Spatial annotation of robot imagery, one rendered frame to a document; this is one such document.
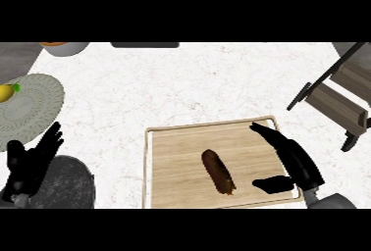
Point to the brown sweet potato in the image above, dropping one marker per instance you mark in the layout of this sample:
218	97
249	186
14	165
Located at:
217	171

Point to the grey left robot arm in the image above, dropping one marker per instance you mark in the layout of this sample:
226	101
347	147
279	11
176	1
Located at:
57	186

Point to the pale wooden tray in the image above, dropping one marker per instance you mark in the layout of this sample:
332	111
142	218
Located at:
211	166

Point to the dark grey counter block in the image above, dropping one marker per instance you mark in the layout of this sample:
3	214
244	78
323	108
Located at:
16	59

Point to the black tiered basket wooden shelves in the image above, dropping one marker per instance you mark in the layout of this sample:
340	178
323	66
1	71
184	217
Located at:
337	98

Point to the dark grey flat appliance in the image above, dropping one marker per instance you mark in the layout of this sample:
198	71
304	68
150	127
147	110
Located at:
145	44

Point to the round grey woven placemat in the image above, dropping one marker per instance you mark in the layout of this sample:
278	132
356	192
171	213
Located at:
26	109

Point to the grey bowl with orange contents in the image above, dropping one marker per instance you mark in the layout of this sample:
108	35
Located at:
65	48

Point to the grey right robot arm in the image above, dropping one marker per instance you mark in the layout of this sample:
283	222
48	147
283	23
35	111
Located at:
325	200

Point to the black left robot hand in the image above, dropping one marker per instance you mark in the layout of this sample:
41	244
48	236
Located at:
29	162

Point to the yellow lemon with green leaf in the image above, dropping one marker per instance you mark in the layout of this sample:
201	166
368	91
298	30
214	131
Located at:
6	92

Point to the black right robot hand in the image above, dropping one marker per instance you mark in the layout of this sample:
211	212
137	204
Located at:
294	160

